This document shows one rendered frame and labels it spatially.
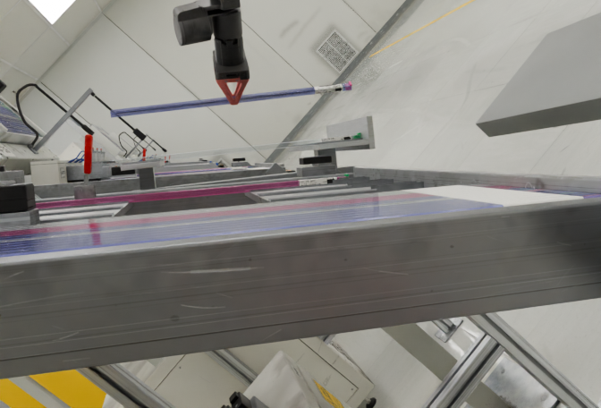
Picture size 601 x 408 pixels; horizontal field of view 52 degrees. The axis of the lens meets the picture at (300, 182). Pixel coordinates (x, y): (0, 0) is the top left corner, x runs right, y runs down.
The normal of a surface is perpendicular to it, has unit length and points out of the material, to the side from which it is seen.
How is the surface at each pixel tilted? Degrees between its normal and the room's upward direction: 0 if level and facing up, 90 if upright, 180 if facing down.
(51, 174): 90
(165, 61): 90
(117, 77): 90
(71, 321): 90
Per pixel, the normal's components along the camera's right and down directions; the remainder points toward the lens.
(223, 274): 0.19, 0.04
